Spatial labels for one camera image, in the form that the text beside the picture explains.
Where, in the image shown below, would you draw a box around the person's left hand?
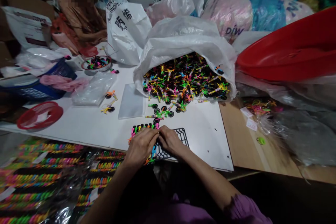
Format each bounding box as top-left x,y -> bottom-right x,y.
125,128 -> 160,166

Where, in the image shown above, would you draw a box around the person's right hand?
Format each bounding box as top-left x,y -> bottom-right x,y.
158,125 -> 189,158

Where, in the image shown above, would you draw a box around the row of racked toy bicycles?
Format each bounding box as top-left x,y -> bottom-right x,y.
128,122 -> 161,166

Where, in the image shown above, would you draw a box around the black plastic grid rack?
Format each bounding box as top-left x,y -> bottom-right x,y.
131,127 -> 190,166

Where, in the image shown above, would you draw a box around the scattered loose toy bicycles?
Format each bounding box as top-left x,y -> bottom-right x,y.
145,101 -> 190,124

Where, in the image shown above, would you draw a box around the flat stack of clear bags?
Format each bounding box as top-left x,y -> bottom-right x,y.
118,83 -> 146,120

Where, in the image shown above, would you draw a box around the yellow toy bicycle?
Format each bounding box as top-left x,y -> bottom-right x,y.
100,105 -> 116,115

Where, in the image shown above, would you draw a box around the pile of colourful toy bicycles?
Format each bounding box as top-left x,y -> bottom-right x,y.
142,52 -> 231,104

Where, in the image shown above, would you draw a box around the white board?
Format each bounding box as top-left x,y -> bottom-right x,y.
0,61 -> 235,173

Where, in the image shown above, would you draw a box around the crumpled clear plastic bags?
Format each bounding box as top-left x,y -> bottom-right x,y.
71,71 -> 117,106

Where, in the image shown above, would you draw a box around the person's body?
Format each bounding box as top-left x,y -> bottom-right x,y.
141,194 -> 220,224

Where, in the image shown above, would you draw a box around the bowl of toy bicycles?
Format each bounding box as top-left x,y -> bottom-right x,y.
81,55 -> 113,73

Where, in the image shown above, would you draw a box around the wooden board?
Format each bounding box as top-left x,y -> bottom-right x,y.
219,97 -> 336,185

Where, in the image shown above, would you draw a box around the white woven sack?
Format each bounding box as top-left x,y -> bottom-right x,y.
132,15 -> 238,104

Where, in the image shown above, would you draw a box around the pink plastic bag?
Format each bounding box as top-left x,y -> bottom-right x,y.
39,74 -> 90,92

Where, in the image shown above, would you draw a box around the clear bag of toy parts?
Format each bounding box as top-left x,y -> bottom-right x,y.
243,97 -> 285,127

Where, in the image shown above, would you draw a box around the white sack with black print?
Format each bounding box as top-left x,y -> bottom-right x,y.
106,1 -> 153,67

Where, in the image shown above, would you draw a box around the pile of packed toy bicycles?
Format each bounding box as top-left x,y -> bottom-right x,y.
0,139 -> 127,224

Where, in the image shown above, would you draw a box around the red round basket lid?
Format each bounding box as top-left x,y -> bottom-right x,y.
16,101 -> 64,131

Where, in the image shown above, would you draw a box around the blue plastic basket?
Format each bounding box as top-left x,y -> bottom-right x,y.
0,57 -> 78,102

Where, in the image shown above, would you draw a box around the large clear plastic bag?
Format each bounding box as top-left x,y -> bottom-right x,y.
258,108 -> 336,168

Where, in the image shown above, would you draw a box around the large pink and blue bag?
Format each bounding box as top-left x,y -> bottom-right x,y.
201,0 -> 314,45

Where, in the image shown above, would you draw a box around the red plastic basin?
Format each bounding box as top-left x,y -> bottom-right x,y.
236,6 -> 336,82

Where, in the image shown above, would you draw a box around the white bag with dark label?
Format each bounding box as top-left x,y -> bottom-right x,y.
1,6 -> 53,50

